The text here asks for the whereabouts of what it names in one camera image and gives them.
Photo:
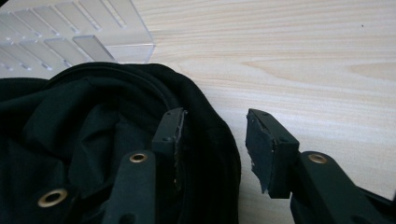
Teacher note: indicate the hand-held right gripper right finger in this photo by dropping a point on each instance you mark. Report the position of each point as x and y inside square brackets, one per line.
[271, 155]

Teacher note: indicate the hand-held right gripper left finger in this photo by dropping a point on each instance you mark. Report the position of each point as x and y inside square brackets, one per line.
[169, 130]

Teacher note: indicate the black cloth garment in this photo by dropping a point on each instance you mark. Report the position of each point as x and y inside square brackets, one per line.
[93, 130]

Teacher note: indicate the clear acrylic slotted rack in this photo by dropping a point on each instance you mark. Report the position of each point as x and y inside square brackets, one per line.
[62, 34]

